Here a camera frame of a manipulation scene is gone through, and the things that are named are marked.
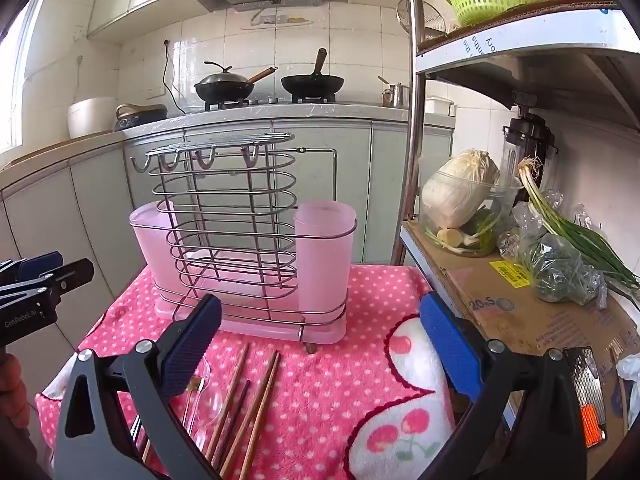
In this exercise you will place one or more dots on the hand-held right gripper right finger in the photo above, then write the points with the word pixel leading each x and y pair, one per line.
pixel 450 355

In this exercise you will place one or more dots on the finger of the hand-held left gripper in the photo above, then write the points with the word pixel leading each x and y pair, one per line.
pixel 75 272
pixel 42 262

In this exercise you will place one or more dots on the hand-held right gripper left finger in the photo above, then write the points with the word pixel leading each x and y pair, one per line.
pixel 192 345

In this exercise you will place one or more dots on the clear plastic spoon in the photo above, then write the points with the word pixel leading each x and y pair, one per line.
pixel 212 405

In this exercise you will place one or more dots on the wooden chopstick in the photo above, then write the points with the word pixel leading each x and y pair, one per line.
pixel 261 417
pixel 227 400
pixel 249 414

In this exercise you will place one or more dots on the wide pink plastic cup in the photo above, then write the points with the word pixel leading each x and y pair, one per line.
pixel 150 240

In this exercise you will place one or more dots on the black chopstick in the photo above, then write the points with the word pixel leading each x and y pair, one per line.
pixel 232 422

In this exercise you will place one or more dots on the silver metal utensil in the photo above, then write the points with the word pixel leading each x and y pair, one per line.
pixel 136 435

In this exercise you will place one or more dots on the narrow pink plastic cup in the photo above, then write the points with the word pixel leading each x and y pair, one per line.
pixel 322 260

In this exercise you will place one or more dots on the person's left hand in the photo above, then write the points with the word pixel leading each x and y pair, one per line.
pixel 10 395

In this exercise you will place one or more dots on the grey base cabinets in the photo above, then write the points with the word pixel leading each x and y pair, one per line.
pixel 90 210

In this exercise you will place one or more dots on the brown cardboard sheet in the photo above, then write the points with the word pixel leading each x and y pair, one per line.
pixel 525 320

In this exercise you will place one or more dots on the ginger piece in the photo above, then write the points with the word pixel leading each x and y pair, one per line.
pixel 449 237

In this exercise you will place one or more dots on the pink plastic drip tray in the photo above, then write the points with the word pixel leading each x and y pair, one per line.
pixel 320 332

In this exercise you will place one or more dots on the pink polka dot towel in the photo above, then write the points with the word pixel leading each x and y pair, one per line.
pixel 320 390

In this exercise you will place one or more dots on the plastic bag of greens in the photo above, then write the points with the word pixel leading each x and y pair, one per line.
pixel 560 270

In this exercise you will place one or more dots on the white rice cooker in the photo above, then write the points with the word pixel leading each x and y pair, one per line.
pixel 92 117

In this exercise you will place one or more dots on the clear plastic container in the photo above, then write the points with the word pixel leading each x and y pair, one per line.
pixel 502 210

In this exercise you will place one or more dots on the black induction cooker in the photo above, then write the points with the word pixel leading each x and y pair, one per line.
pixel 142 124

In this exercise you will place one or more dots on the napa cabbage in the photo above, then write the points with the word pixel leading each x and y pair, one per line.
pixel 460 185

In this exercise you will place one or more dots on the green onions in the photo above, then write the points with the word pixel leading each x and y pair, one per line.
pixel 575 232

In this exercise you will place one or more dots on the white plastic bag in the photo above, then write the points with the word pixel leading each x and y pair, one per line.
pixel 630 372

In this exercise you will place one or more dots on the window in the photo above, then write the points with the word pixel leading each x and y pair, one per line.
pixel 17 75

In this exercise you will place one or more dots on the black blender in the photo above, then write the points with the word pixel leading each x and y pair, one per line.
pixel 530 135

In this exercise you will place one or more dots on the metal wok lid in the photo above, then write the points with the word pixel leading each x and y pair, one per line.
pixel 220 79

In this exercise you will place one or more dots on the white rectangular container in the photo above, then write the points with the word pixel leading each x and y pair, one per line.
pixel 440 106

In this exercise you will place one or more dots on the gas stove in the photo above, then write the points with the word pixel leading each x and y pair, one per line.
pixel 270 102

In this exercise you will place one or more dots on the steel kettle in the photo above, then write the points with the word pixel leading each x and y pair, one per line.
pixel 399 96

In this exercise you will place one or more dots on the small brown pot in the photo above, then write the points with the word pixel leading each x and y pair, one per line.
pixel 386 97

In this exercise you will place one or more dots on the metal shelf unit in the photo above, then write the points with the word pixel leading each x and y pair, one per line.
pixel 415 85

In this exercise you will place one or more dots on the metal mesh strainer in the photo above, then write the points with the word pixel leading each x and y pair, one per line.
pixel 432 17

